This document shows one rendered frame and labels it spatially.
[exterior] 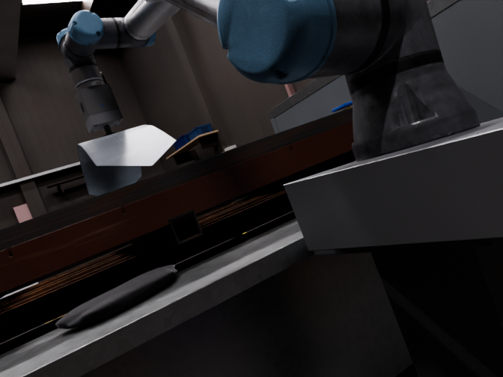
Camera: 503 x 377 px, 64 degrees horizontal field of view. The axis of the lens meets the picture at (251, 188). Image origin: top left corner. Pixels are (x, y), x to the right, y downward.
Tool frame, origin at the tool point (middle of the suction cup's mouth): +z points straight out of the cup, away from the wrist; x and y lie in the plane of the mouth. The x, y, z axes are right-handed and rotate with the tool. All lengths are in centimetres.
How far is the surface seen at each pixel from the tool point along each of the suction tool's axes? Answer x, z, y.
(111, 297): 49, 32, 24
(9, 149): -897, -231, -60
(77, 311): 47, 32, 28
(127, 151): 23.4, 7.8, 5.0
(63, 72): -916, -389, -235
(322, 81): 4, -1, -81
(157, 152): 29.3, 10.9, 1.1
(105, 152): 20.0, 6.1, 8.7
